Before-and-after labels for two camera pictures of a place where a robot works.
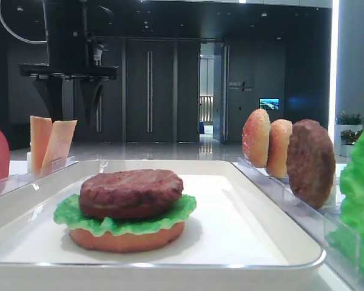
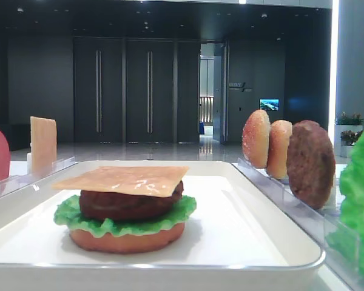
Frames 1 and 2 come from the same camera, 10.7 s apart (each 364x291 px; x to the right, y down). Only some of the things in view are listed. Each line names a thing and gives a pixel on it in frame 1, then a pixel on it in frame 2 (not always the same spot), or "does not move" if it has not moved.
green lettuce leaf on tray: [68, 212] does not move
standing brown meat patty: [310, 162] does not move
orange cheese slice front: [57, 153] -> [153, 180]
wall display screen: [269, 103] does not move
